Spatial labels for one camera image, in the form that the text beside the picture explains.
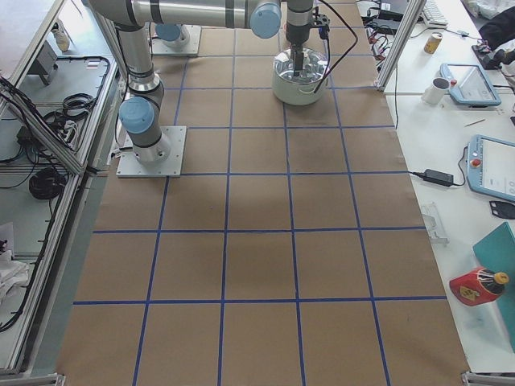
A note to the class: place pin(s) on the red bottle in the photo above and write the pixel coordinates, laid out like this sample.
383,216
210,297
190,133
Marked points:
479,286

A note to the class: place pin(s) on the glass pot lid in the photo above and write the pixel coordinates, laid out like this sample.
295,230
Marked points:
314,66

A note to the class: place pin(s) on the blue teach pendant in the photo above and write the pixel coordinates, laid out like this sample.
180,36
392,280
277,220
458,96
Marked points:
470,85
490,167

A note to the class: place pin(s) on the blue teach pendant near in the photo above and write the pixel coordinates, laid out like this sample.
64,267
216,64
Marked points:
490,167

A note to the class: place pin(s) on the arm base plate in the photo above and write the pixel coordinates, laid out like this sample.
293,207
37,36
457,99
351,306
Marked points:
161,160
176,40

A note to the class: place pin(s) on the black power adapter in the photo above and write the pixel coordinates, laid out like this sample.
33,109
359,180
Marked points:
437,177

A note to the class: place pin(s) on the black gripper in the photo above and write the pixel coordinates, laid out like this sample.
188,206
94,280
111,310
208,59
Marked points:
297,39

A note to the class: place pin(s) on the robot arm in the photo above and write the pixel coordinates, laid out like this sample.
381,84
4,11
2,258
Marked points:
139,114
263,18

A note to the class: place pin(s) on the teal box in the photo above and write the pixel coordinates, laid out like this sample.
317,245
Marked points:
496,252

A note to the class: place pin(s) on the yellow drink can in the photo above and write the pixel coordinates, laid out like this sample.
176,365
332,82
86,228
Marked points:
432,43

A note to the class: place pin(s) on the blue teach pendant far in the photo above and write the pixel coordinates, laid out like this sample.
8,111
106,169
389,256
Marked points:
470,85

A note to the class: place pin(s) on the aluminium frame post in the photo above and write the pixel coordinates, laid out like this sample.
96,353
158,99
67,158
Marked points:
409,19

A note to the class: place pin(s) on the white mug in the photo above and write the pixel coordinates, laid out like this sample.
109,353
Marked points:
435,91

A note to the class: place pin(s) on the mint green electric pot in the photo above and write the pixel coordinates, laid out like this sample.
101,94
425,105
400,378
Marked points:
298,94

